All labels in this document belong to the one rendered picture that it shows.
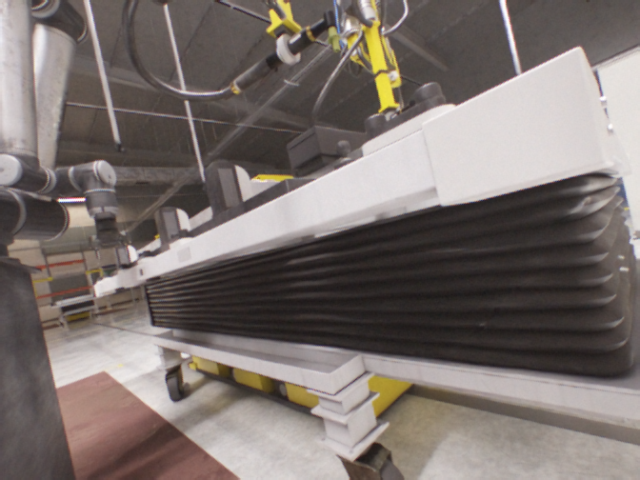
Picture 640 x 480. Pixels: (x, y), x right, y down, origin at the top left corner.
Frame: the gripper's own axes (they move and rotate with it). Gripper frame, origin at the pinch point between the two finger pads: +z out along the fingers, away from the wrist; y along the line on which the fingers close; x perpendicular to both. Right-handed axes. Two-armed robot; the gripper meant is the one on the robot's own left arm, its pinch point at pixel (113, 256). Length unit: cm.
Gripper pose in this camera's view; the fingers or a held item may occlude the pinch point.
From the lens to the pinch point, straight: 151.1
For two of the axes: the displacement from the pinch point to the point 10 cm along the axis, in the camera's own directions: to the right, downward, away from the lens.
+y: -8.1, 1.8, -5.5
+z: 2.2, 9.8, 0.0
